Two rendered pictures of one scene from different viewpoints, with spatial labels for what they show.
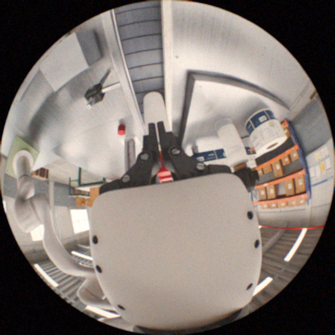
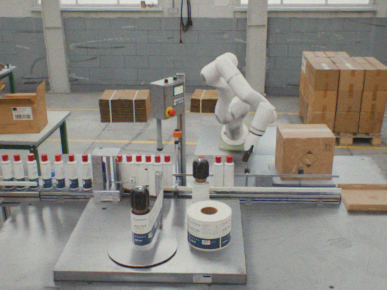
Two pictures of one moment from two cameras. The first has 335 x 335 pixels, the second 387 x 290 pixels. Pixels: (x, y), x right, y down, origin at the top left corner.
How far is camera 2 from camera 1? 2.72 m
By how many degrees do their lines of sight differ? 84
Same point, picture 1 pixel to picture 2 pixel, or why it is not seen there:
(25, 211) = (241, 111)
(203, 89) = (234, 201)
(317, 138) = not seen: outside the picture
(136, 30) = not seen: hidden behind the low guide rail
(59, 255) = (227, 94)
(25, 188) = (236, 122)
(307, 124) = not seen: outside the picture
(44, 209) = (225, 117)
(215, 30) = (270, 213)
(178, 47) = (254, 205)
